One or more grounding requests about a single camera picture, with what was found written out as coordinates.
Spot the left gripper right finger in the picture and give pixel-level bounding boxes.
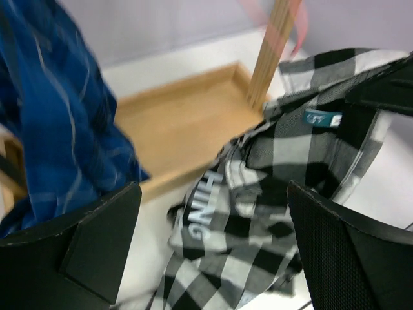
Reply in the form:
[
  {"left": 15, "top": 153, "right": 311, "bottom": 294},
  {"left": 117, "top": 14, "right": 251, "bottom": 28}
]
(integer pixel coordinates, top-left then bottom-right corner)
[{"left": 287, "top": 181, "right": 412, "bottom": 310}]

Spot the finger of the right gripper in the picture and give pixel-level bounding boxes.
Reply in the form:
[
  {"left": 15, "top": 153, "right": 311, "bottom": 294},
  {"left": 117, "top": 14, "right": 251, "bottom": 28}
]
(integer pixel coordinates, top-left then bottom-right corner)
[{"left": 345, "top": 55, "right": 412, "bottom": 113}]

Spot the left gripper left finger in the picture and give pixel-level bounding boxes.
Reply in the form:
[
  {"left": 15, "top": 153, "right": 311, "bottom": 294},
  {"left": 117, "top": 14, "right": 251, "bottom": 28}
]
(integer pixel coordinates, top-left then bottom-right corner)
[{"left": 1, "top": 183, "right": 141, "bottom": 310}]

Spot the black white checkered shirt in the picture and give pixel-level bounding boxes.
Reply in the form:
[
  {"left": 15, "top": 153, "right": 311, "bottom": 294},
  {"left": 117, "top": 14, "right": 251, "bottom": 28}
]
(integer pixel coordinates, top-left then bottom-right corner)
[{"left": 150, "top": 48, "right": 412, "bottom": 309}]

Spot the pink wire hanger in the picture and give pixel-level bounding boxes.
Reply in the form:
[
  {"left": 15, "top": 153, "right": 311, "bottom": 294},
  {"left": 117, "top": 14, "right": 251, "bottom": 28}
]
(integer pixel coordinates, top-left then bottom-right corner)
[{"left": 238, "top": 1, "right": 308, "bottom": 57}]

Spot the blue plaid shirt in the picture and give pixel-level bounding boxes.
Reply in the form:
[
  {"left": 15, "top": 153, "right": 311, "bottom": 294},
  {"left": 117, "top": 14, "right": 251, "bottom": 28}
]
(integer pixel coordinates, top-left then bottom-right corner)
[{"left": 1, "top": 1, "right": 150, "bottom": 236}]

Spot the wooden clothes rack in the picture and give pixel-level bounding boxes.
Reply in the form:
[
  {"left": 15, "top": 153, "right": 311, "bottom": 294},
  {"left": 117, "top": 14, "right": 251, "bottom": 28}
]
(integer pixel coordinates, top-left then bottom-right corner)
[{"left": 0, "top": 0, "right": 303, "bottom": 211}]

